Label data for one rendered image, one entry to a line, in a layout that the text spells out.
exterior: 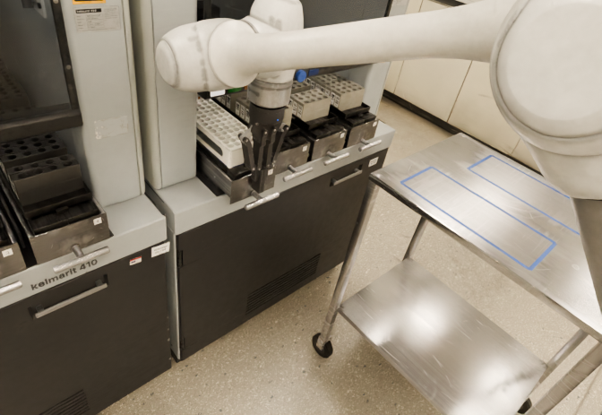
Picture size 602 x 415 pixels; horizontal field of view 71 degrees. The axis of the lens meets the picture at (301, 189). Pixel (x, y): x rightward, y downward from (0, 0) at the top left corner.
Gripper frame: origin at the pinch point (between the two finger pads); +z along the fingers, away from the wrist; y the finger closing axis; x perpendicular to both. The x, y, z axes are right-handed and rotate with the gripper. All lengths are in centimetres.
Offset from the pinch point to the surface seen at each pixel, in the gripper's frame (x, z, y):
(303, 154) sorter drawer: -5.5, 2.7, -19.9
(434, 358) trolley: 47, 52, -37
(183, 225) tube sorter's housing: -5.4, 11.1, 17.1
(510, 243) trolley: 49, -2, -32
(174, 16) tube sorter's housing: -14.4, -33.8, 13.2
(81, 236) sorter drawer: -5.4, 3.1, 38.9
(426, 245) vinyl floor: 5, 80, -112
